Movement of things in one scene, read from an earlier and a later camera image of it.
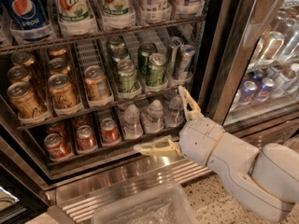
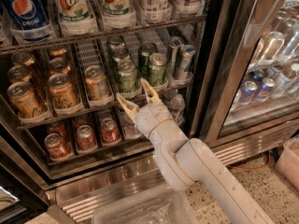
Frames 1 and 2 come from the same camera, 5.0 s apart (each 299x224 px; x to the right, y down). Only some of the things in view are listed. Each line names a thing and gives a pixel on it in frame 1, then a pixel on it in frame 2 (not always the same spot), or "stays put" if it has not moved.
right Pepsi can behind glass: [266, 88] stays put
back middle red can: [81, 121] stays put
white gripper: [201, 137] -> [152, 116]
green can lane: [127, 76] stays put
